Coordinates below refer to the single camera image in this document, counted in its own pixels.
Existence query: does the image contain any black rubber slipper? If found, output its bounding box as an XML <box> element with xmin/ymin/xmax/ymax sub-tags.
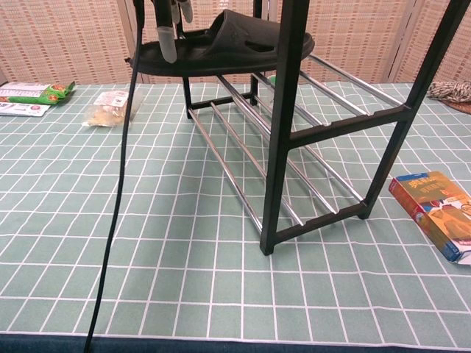
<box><xmin>124</xmin><ymin>9</ymin><xmax>316</xmax><ymax>78</ymax></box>

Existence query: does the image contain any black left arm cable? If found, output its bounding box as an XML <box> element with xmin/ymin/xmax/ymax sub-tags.
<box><xmin>83</xmin><ymin>0</ymin><xmax>146</xmax><ymax>353</ymax></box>

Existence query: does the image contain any bamboo folding screen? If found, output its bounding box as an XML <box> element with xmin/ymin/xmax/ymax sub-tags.
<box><xmin>0</xmin><ymin>0</ymin><xmax>471</xmax><ymax>85</ymax></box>

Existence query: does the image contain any white toothpaste box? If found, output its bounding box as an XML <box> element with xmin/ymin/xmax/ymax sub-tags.
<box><xmin>0</xmin><ymin>101</ymin><xmax>52</xmax><ymax>118</ymax></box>

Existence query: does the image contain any twisted rope bundle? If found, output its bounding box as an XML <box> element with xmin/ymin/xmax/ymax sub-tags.
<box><xmin>426</xmin><ymin>80</ymin><xmax>471</xmax><ymax>104</ymax></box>

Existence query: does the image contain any black chrome shoe rack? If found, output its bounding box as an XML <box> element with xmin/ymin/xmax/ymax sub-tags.
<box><xmin>176</xmin><ymin>0</ymin><xmax>471</xmax><ymax>257</ymax></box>

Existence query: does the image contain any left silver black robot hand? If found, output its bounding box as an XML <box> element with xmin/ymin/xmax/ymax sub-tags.
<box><xmin>152</xmin><ymin>0</ymin><xmax>194</xmax><ymax>63</ymax></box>

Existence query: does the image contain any clear bag of snacks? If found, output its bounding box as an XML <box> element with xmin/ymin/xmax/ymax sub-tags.
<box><xmin>81</xmin><ymin>90</ymin><xmax>144</xmax><ymax>128</ymax></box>

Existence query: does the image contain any round brown woven coaster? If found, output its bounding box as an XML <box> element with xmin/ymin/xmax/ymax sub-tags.
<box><xmin>445</xmin><ymin>99</ymin><xmax>471</xmax><ymax>115</ymax></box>

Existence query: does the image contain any green snack package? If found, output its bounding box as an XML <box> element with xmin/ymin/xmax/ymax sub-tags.
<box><xmin>0</xmin><ymin>81</ymin><xmax>77</xmax><ymax>106</ymax></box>

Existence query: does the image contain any orange blue carton box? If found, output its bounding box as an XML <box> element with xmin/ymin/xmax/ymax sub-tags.
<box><xmin>389</xmin><ymin>171</ymin><xmax>471</xmax><ymax>265</ymax></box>

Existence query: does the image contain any green checked tablecloth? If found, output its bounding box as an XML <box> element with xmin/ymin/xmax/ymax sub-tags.
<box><xmin>0</xmin><ymin>82</ymin><xmax>471</xmax><ymax>353</ymax></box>

